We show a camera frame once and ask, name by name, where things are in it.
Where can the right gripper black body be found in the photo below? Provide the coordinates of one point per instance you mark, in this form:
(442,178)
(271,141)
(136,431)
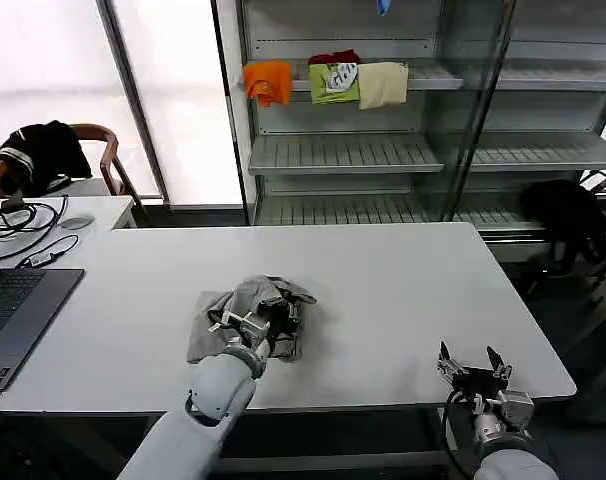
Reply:
(480,382)

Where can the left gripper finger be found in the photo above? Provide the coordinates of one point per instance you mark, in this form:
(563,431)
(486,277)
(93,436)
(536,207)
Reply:
(285,349)
(270,302)

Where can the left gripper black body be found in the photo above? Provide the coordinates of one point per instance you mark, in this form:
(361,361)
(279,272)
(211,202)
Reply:
(280,325)

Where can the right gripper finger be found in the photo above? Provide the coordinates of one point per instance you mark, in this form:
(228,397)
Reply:
(448,365)
(499,367)

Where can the grey printed t-shirt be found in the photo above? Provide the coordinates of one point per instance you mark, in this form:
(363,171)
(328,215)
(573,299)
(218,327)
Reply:
(218,325)

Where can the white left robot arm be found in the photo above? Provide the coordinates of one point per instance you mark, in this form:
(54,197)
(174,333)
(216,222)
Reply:
(213,390)

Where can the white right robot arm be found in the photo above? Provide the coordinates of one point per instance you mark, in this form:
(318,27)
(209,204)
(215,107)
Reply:
(508,450)

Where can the grey shelf rack with clothes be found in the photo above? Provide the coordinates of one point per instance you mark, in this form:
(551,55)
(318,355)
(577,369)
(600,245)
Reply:
(343,130)

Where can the white side desk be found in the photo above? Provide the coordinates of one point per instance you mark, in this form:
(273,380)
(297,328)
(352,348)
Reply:
(103,210)

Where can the grey computer mouse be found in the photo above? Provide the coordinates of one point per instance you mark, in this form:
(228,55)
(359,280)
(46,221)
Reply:
(76,222)

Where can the brown wooden chair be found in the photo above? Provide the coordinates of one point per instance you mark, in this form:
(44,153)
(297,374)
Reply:
(110,160)

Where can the empty grey shelf rack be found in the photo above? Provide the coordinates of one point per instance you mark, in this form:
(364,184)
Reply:
(543,120)

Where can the dark grey laptop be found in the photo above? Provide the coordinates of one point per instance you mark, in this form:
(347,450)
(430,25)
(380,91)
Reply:
(18,320)

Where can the black jacket with pale stripes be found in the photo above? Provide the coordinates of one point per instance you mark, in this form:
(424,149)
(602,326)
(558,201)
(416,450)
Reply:
(43,155)

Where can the dark window frame post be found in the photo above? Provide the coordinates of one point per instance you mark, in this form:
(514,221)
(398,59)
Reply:
(133,110)

